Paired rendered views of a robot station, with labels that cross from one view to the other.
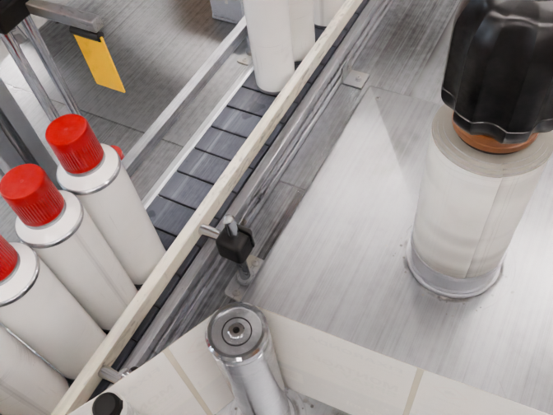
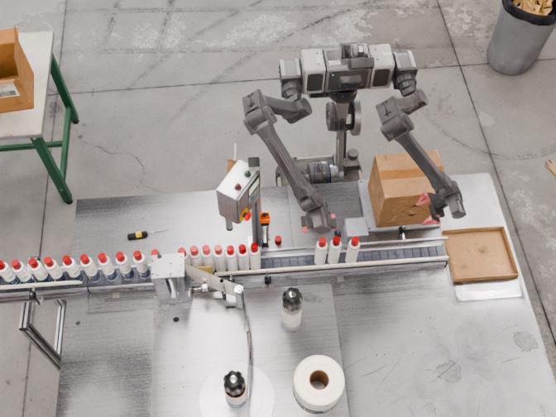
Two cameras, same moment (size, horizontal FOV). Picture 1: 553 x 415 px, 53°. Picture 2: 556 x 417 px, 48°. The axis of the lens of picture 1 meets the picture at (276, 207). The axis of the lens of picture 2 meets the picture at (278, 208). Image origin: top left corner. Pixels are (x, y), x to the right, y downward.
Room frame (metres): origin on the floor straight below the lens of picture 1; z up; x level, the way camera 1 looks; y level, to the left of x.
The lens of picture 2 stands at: (-0.45, -0.89, 3.49)
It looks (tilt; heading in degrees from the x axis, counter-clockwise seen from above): 59 degrees down; 49
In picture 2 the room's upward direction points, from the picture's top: 1 degrees clockwise
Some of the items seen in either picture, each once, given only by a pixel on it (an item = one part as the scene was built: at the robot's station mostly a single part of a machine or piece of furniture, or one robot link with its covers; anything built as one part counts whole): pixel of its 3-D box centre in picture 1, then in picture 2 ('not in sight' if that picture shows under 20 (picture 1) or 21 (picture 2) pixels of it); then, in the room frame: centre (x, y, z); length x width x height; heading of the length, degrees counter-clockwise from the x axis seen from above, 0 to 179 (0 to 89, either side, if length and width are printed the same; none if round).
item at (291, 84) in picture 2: not in sight; (292, 92); (0.79, 0.46, 1.45); 0.09 x 0.08 x 0.12; 146
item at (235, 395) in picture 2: not in sight; (235, 389); (-0.13, -0.28, 1.04); 0.09 x 0.09 x 0.29
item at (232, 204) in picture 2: not in sight; (239, 192); (0.32, 0.24, 1.38); 0.17 x 0.10 x 0.19; 20
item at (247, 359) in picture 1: (256, 382); (239, 297); (0.14, 0.04, 0.97); 0.05 x 0.05 x 0.19
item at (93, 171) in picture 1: (112, 207); (255, 256); (0.31, 0.14, 0.98); 0.05 x 0.05 x 0.20
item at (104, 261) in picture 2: not in sight; (107, 266); (-0.22, 0.52, 0.98); 0.05 x 0.05 x 0.20
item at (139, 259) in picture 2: not in sight; (141, 264); (-0.10, 0.44, 0.98); 0.05 x 0.05 x 0.20
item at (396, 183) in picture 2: not in sight; (406, 189); (1.09, -0.04, 0.99); 0.30 x 0.24 x 0.27; 146
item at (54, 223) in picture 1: (77, 255); (242, 257); (0.27, 0.17, 0.98); 0.05 x 0.05 x 0.20
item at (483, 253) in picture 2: not in sight; (479, 253); (1.17, -0.47, 0.85); 0.30 x 0.26 x 0.04; 145
